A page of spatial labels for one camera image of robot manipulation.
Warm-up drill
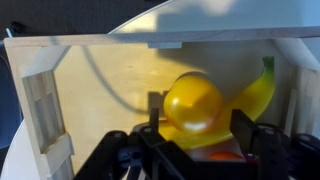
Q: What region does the deep orange toy fruit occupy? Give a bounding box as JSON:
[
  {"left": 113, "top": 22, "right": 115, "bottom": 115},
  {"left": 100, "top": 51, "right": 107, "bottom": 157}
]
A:
[{"left": 208, "top": 150, "right": 246, "bottom": 161}]

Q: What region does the light wooden tray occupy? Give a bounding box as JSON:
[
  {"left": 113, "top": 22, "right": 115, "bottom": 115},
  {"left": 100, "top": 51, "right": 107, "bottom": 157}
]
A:
[{"left": 3, "top": 26, "right": 320, "bottom": 180}]

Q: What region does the yellow toy banana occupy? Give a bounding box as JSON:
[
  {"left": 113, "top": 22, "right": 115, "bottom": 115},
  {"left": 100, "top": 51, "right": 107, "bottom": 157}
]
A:
[{"left": 156, "top": 55, "right": 276, "bottom": 150}]

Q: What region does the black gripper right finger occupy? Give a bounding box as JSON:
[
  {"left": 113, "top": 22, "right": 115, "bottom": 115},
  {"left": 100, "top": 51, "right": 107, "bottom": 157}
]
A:
[{"left": 229, "top": 108, "right": 260, "bottom": 156}]

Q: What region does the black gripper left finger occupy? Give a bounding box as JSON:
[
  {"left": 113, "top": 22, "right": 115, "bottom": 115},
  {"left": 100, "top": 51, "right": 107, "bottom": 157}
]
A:
[{"left": 148, "top": 107, "right": 161, "bottom": 134}]

